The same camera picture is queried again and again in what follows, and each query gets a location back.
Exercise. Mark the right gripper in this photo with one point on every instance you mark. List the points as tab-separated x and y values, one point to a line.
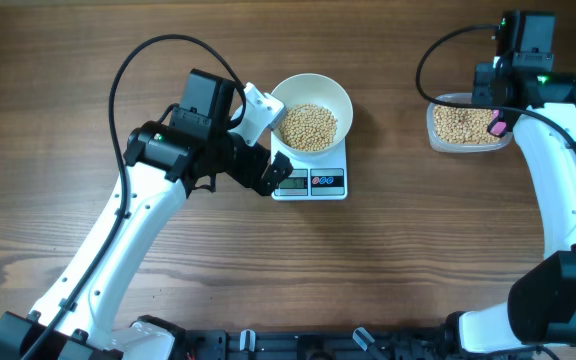
482	73

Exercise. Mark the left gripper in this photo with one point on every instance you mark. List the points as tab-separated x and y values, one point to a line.
249	174

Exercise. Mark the pink plastic scoop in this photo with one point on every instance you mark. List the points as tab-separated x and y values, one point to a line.
497	127

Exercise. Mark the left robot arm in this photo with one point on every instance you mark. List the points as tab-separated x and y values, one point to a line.
75	318

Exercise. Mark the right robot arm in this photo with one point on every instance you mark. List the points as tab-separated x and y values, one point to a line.
538	106

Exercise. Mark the white digital kitchen scale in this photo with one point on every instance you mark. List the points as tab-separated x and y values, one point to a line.
315	177

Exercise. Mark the soybeans in bowl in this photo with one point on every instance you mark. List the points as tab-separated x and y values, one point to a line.
308	127

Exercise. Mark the white bowl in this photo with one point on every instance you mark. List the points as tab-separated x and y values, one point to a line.
310	88

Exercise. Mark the soybeans in container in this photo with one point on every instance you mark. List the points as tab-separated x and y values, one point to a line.
463	126

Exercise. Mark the clear plastic container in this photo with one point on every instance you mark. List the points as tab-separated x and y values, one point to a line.
438	145

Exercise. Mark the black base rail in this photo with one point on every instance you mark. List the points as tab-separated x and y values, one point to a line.
359	344

